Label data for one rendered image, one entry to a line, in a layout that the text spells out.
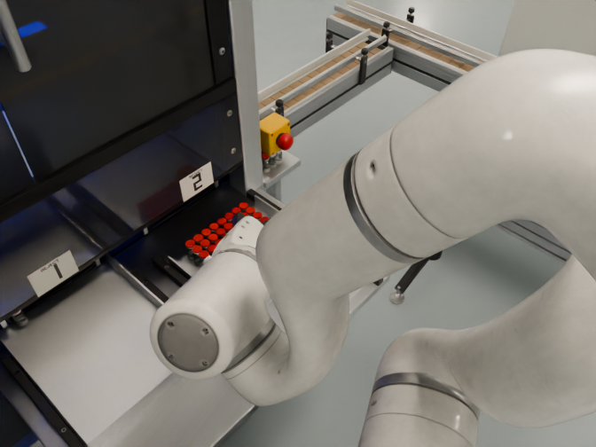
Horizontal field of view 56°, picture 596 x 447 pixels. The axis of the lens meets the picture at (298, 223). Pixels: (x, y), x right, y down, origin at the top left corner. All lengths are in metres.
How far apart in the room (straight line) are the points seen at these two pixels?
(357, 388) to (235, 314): 1.55
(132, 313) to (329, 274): 0.82
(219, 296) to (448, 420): 0.26
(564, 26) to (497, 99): 1.99
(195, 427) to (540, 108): 0.86
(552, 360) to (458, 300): 1.89
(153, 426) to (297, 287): 0.67
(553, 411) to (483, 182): 0.23
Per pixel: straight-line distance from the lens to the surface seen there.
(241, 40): 1.15
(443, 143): 0.33
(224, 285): 0.56
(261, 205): 1.33
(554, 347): 0.46
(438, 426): 0.61
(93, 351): 1.17
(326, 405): 2.03
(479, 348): 0.52
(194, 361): 0.54
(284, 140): 1.33
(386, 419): 0.62
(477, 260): 2.50
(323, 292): 0.44
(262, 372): 0.57
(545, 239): 1.97
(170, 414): 1.07
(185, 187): 1.21
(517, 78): 0.33
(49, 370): 1.18
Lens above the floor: 1.83
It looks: 46 degrees down
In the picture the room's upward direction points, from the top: straight up
